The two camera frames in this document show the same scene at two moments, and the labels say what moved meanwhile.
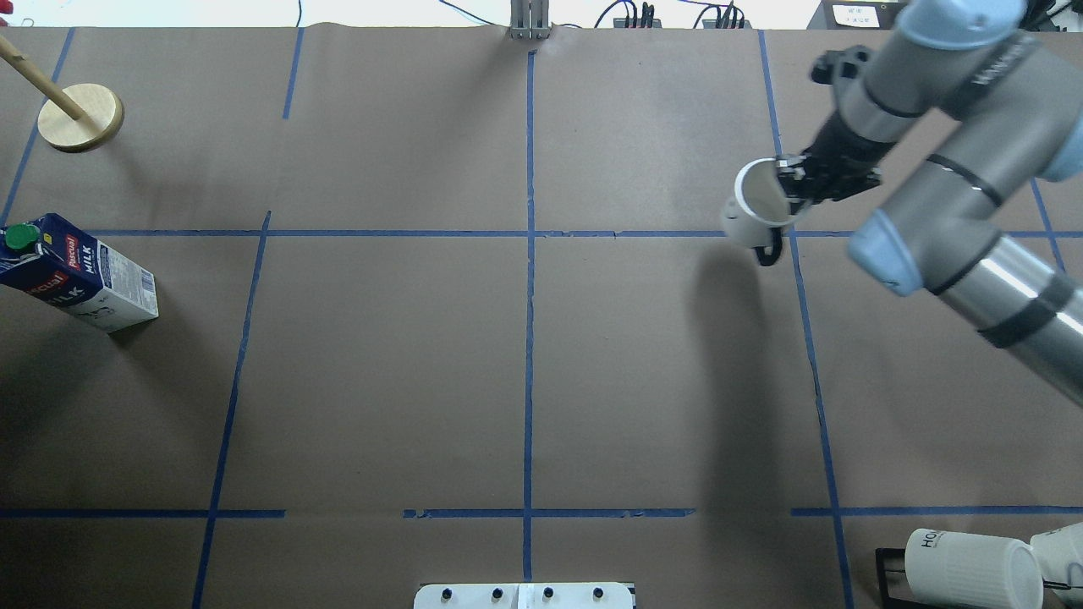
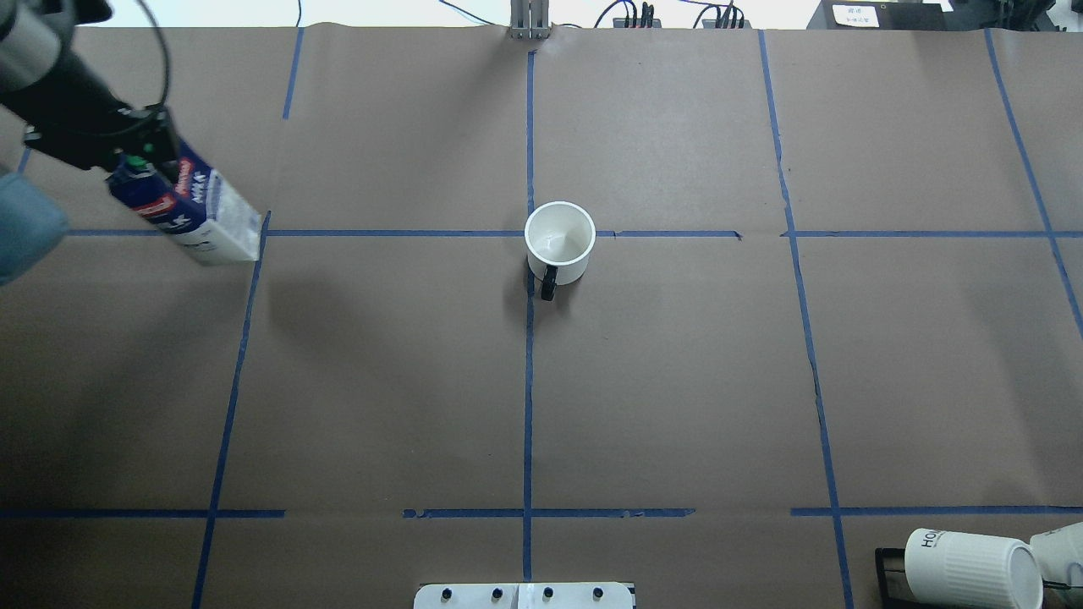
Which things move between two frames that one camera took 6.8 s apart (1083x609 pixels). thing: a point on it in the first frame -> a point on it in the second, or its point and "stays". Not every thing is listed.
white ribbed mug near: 947,569 stays
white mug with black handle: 758,214 -> 558,237
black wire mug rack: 882,600 stays
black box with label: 855,15 stays
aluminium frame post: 530,19 stays
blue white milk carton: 53,260 -> 196,206
